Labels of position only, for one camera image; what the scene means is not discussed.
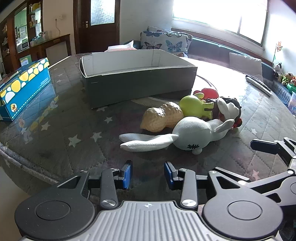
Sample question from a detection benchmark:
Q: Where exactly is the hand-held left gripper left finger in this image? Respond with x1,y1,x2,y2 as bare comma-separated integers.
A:
57,161,134,209

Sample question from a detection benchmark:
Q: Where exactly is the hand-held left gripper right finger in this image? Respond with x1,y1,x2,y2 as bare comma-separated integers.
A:
164,161,252,209

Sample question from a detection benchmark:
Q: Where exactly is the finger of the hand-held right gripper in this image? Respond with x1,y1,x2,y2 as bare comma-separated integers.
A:
248,170,296,208
250,137,296,163

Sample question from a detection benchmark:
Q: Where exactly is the white rabbit plush toy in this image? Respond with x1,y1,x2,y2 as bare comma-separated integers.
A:
119,116,235,155

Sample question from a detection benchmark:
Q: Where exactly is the black-haired doll figure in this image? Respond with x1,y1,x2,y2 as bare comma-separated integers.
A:
206,96,243,131

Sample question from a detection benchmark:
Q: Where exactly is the tan peanut toy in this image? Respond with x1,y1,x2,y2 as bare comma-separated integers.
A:
140,101,184,133

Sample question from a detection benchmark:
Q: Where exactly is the yellow-green rubber toy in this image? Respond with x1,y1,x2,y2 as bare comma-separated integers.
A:
179,92,214,121

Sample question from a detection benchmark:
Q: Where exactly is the red toy figure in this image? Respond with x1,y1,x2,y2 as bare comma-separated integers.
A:
193,88,220,100

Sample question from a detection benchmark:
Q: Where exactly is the grey cardboard box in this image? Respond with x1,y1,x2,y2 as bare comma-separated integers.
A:
79,49,198,109

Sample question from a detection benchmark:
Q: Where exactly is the translucent plastic container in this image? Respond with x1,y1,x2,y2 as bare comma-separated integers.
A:
287,91,296,114

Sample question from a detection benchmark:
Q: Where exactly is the grey remote control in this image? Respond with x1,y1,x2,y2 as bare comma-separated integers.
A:
245,75,273,96

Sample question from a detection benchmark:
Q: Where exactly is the row of small plush toys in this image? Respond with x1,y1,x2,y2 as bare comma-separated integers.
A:
279,72,296,87

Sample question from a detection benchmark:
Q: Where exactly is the panda plush toy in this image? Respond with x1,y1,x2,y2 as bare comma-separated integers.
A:
273,62,283,78

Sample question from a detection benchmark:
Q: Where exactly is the white pillow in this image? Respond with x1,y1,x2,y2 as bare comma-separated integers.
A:
229,52,264,81

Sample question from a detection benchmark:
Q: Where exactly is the flower decoration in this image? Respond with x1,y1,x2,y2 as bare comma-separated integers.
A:
273,41,284,64

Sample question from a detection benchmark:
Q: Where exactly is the white plastic tissue pack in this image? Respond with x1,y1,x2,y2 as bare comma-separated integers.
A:
105,40,137,52

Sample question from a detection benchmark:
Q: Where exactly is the butterfly print pillow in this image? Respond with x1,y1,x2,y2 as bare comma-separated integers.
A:
140,31,193,57

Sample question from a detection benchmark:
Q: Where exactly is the blue dotted tissue box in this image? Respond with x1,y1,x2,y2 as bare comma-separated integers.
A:
0,57,52,122

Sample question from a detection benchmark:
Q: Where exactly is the window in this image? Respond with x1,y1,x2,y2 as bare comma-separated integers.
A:
172,0,270,48

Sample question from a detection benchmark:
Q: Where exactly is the white board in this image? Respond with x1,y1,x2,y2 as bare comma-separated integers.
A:
46,41,68,63

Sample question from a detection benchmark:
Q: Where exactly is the wooden door with glass pane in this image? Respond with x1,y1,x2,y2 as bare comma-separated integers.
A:
73,0,121,55

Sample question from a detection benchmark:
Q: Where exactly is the microwave oven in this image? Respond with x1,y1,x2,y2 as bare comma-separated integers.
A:
16,40,30,52

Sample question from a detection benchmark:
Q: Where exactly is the wooden display cabinet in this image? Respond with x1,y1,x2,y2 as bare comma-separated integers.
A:
0,0,71,73

